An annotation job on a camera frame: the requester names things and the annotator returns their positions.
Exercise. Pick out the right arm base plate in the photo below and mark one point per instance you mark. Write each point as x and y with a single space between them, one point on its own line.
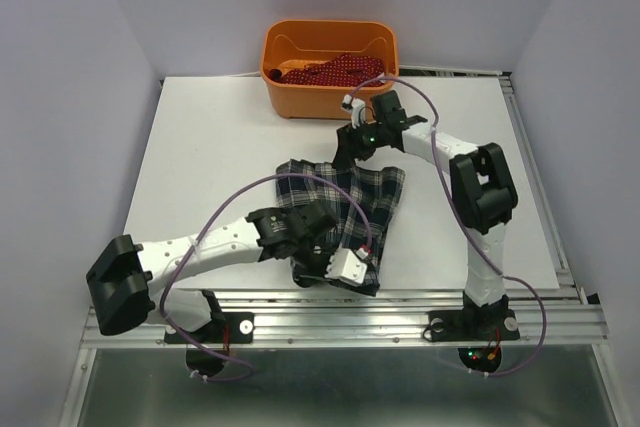
480 341

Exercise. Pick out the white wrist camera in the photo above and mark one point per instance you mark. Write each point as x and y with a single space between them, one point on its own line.
345 266
356 108

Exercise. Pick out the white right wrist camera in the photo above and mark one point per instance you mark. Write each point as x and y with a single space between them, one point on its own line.
356 108

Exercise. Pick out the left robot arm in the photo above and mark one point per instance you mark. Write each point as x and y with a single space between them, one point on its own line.
134 283

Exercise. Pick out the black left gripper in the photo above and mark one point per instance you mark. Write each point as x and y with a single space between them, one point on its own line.
329 248

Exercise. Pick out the aluminium frame rail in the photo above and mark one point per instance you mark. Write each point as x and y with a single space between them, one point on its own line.
325 357

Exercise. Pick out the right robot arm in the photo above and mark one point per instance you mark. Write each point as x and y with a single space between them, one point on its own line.
481 193

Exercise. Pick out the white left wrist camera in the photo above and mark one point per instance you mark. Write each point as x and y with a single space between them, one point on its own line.
345 266

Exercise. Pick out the navy plaid pleated skirt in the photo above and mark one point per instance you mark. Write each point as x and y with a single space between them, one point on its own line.
377 192

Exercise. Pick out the red polka dot skirt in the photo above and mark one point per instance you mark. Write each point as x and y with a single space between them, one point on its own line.
345 70

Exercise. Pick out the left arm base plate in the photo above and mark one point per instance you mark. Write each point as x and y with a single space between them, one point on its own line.
236 329

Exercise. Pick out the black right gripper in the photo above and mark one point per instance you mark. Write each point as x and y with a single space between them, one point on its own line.
349 146

